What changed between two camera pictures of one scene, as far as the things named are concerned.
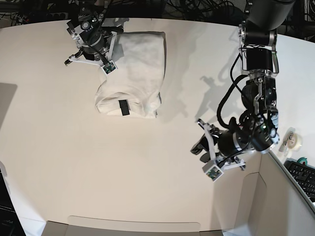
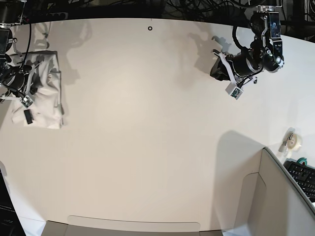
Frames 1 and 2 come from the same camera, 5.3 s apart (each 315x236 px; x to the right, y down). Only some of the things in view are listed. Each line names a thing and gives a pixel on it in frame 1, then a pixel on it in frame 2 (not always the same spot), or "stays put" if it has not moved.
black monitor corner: [11, 222] stays put
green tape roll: [302, 159] stays put
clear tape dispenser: [292, 142] stays put
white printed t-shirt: [134, 88] to [44, 88]
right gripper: [227, 145] to [240, 69]
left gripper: [99, 49] to [12, 79]
